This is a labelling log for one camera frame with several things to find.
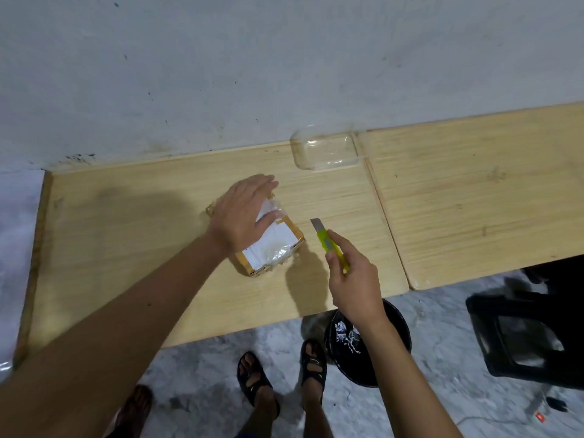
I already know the person's right leg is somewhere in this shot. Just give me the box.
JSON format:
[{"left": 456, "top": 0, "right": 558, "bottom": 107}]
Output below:
[{"left": 302, "top": 343, "right": 335, "bottom": 438}]

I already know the taped cardboard parcel box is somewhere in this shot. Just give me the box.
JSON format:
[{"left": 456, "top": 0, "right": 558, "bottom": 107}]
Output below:
[{"left": 206, "top": 190, "right": 306, "bottom": 279}]

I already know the person's left forearm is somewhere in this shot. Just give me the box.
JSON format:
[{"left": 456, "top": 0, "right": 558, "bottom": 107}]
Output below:
[{"left": 0, "top": 231, "right": 230, "bottom": 438}]

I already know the black sandal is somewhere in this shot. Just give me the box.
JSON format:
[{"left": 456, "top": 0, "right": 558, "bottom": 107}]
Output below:
[
  {"left": 237, "top": 350, "right": 281, "bottom": 420},
  {"left": 300, "top": 339, "right": 329, "bottom": 408}
]

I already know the person's leg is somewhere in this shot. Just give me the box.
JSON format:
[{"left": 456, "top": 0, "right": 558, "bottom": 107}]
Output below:
[
  {"left": 235, "top": 356, "right": 280, "bottom": 438},
  {"left": 302, "top": 343, "right": 335, "bottom": 438}
]

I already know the person's left leg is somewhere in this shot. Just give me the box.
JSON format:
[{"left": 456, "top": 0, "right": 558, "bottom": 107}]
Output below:
[{"left": 235, "top": 356, "right": 280, "bottom": 438}]

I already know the person's right forearm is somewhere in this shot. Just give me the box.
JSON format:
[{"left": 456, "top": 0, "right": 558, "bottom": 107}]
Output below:
[{"left": 360, "top": 314, "right": 464, "bottom": 438}]

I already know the clear plastic container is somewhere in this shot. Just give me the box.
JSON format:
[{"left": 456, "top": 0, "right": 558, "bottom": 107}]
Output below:
[{"left": 290, "top": 124, "right": 367, "bottom": 172}]

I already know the person's left hand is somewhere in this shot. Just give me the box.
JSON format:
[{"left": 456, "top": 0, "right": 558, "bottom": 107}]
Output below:
[{"left": 207, "top": 174, "right": 285, "bottom": 259}]

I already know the yellow utility knife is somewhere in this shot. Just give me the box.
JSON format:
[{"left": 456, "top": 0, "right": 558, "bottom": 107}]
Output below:
[{"left": 310, "top": 218, "right": 351, "bottom": 274}]

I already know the person's right hand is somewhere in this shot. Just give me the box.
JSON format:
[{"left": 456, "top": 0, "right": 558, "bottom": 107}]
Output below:
[{"left": 326, "top": 230, "right": 389, "bottom": 332}]

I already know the white cable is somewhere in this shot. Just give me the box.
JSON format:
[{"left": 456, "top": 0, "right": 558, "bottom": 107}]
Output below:
[{"left": 455, "top": 392, "right": 548, "bottom": 428}]

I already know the black plastic bucket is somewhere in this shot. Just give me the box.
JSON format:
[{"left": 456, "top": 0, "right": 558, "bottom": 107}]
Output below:
[{"left": 323, "top": 298, "right": 413, "bottom": 388}]

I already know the black plastic stool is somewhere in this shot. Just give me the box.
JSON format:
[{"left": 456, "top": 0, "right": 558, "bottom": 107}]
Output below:
[{"left": 465, "top": 257, "right": 584, "bottom": 391}]

